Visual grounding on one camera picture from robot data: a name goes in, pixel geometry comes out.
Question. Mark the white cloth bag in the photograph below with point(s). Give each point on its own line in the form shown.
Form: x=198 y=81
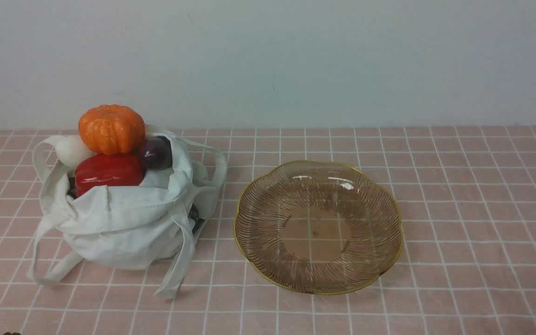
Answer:
x=130 y=227

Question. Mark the white toy egg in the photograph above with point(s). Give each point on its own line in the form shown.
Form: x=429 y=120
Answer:
x=72 y=151

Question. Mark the purple toy eggplant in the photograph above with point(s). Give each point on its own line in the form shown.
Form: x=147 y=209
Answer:
x=156 y=153

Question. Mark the amber glass ribbed plate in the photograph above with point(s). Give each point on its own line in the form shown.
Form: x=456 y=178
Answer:
x=316 y=227

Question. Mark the red toy bell pepper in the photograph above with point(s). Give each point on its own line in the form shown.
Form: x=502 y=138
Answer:
x=109 y=170

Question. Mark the orange toy pumpkin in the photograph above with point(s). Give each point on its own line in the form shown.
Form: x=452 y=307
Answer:
x=112 y=129

